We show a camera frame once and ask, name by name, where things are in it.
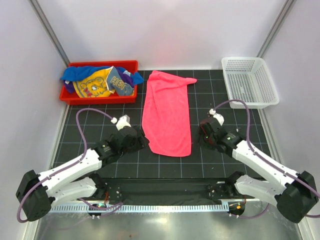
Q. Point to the right aluminium corner post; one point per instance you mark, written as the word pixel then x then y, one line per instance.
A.
pixel 279 21

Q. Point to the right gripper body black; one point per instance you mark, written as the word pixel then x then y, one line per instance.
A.
pixel 207 141

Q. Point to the red plastic bin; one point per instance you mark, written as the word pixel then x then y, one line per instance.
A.
pixel 74 99

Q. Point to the blue towel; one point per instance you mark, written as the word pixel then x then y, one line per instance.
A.
pixel 79 73

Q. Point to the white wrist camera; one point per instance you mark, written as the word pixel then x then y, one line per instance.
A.
pixel 122 122
pixel 217 116

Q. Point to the white slotted cable duct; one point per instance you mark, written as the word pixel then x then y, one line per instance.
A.
pixel 80 207

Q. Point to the black grid cutting mat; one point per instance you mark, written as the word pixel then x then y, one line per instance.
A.
pixel 208 91

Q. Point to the white perforated plastic basket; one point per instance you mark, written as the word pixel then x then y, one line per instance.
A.
pixel 248 79

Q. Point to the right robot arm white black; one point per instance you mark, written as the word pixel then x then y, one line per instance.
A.
pixel 236 146

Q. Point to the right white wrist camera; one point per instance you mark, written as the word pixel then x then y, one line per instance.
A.
pixel 217 116

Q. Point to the pink microfiber towel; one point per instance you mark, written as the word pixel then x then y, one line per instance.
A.
pixel 166 114

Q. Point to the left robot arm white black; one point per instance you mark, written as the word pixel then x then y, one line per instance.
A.
pixel 101 154

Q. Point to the purple towel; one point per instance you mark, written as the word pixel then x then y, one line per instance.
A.
pixel 69 86

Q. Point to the aluminium corner post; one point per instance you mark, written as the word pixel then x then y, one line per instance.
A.
pixel 49 30
pixel 279 21

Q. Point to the grey lettered towel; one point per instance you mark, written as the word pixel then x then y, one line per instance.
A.
pixel 119 81

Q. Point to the left aluminium corner post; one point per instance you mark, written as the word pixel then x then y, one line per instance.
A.
pixel 49 30

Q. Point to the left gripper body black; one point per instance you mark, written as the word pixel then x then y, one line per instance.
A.
pixel 138 143

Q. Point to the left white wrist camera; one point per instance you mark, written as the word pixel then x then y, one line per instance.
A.
pixel 122 122

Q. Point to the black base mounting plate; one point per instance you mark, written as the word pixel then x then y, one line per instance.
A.
pixel 152 191

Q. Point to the aluminium front rail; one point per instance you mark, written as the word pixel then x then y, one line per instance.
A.
pixel 89 188

